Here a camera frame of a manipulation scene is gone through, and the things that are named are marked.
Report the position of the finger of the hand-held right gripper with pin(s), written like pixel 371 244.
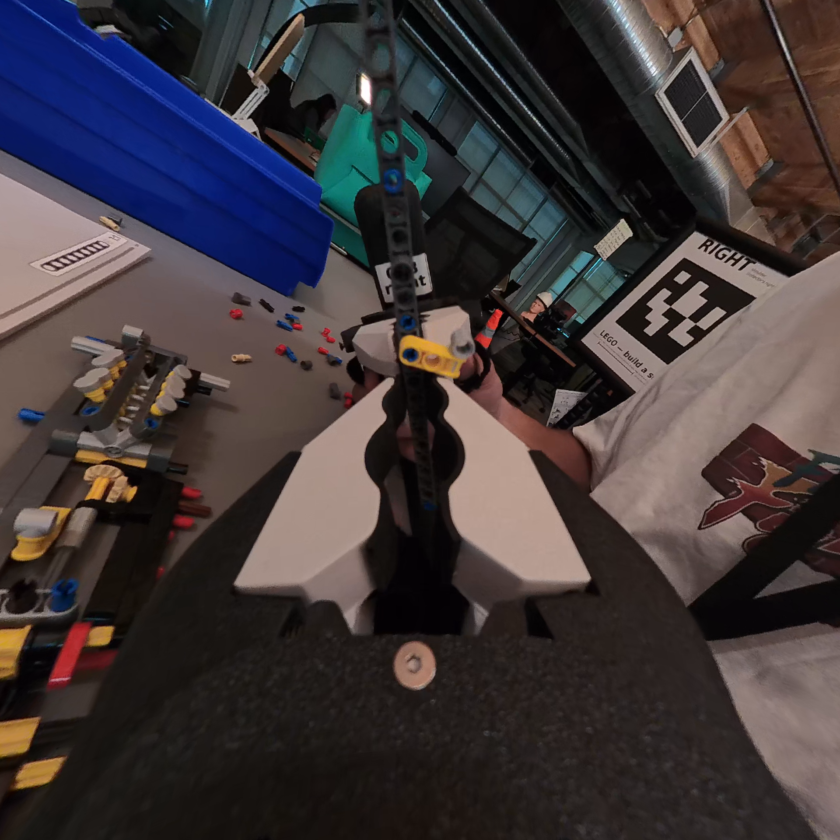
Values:
pixel 375 348
pixel 446 321

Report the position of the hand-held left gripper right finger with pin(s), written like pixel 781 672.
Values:
pixel 518 525

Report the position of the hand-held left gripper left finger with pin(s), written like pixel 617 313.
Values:
pixel 315 525

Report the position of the yellow connector with grey pin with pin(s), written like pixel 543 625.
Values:
pixel 415 351

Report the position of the long dark grey lego beam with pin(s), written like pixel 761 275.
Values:
pixel 386 131

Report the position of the person's right forearm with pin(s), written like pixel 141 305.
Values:
pixel 544 446

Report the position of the scatter of small lego pins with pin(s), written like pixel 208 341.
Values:
pixel 283 350

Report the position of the lego car chassis assembly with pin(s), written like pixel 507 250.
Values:
pixel 111 449

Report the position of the blue lego pin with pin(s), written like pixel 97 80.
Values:
pixel 29 415

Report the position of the person's right hand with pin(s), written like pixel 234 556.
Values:
pixel 492 397

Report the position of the orange traffic cone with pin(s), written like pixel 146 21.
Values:
pixel 489 331

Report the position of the teal tote bag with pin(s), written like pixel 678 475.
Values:
pixel 354 164

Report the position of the black mesh office chair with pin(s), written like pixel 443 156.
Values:
pixel 472 249

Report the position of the mannequin with white hard hat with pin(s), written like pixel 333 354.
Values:
pixel 541 305

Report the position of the printed paper sheet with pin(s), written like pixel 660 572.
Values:
pixel 568 407

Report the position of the person's white printed shirt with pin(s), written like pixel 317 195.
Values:
pixel 656 433

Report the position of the white paper notice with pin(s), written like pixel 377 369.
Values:
pixel 613 237

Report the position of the blue plastic bin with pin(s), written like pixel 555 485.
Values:
pixel 164 151

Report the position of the black framed marker sign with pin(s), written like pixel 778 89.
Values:
pixel 689 308

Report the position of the open instruction booklet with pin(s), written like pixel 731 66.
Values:
pixel 39 229

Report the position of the white vent grille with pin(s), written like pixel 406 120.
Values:
pixel 692 98

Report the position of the silver ventilation duct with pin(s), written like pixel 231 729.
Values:
pixel 630 65

